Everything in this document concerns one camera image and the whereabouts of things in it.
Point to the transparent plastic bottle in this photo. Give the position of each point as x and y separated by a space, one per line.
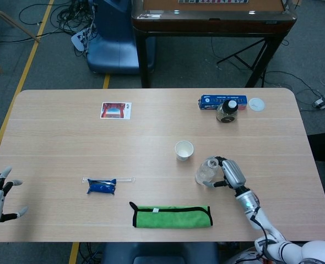
205 171

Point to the glass jar with black lid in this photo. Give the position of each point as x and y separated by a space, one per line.
227 114

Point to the dark wooden mahjong table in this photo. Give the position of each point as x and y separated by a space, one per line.
212 23

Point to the row of mahjong tiles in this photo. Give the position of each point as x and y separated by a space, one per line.
212 1

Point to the postcard with red gate photo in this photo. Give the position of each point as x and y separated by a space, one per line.
114 110

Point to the white plastic bag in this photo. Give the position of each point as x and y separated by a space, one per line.
242 257

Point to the white paper cup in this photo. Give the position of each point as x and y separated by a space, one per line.
184 150

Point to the wooden chair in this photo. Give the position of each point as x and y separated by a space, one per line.
2 17

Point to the white power strip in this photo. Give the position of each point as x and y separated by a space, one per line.
80 39

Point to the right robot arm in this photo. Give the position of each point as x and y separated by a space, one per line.
261 220

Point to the blue snack packet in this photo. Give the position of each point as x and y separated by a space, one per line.
101 188

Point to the dark blue seat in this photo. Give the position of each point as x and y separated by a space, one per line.
157 253

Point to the green cloth with black trim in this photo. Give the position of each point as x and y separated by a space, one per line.
173 218

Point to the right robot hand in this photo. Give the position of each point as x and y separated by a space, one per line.
232 173

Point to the white round plastic lid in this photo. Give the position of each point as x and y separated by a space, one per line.
256 104

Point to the blue rectangular box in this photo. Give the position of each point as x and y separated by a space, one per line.
210 100

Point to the clear wrapped straw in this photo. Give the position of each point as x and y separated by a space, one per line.
125 179

